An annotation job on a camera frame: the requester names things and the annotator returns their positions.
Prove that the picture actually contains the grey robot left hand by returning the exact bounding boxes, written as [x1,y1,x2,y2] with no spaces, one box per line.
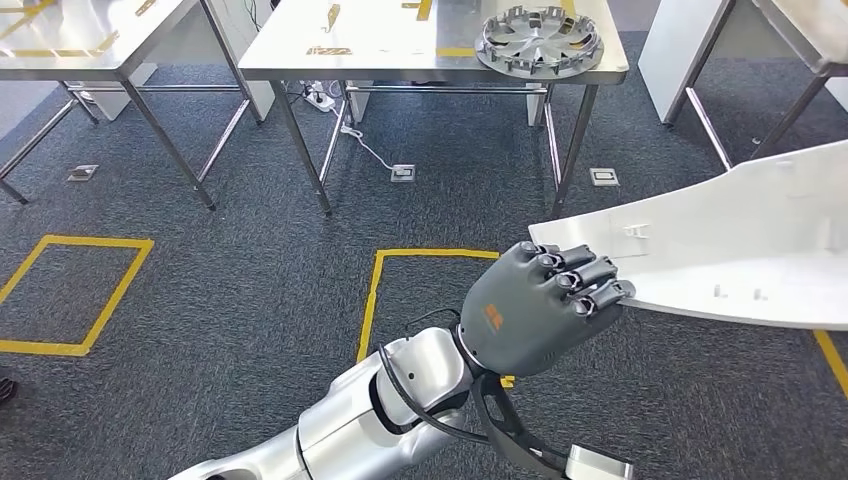
[458,241,637,379]

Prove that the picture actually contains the white plastic body panel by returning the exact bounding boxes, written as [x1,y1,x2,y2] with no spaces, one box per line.
[527,139,848,331]

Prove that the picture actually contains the steel workbench table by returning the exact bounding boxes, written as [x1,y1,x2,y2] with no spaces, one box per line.
[0,0,266,213]
[682,0,848,172]
[237,0,631,219]

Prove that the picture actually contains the yellow floor tape square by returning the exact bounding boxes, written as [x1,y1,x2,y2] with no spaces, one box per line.
[356,248,517,390]
[812,329,848,400]
[0,234,156,359]

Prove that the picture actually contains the silver wheel hubcap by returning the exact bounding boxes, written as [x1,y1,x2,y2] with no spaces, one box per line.
[475,5,605,82]

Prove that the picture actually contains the white power strip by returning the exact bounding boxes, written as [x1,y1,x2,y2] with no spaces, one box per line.
[304,89,337,114]

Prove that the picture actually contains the white side panel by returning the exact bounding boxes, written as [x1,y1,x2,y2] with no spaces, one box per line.
[637,0,731,127]
[211,0,276,124]

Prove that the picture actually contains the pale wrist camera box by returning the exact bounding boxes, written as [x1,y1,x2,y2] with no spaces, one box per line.
[566,445,634,480]

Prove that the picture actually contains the white power cable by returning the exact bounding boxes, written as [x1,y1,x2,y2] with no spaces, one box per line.
[329,99,399,172]

